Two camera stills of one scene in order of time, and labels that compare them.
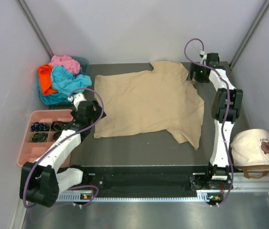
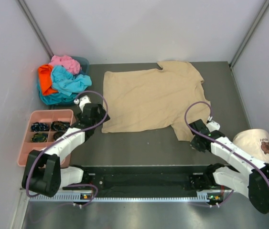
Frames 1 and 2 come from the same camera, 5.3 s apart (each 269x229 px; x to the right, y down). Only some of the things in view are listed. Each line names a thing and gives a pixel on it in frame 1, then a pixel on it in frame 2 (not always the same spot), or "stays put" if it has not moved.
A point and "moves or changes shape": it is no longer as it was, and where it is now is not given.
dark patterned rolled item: [57, 134] stays put
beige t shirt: [148, 101] moves or changes shape
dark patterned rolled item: [58, 125] stays put
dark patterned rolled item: [37, 127] stays put
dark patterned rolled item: [39, 137] stays put
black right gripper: [194, 68] -> [193, 144]
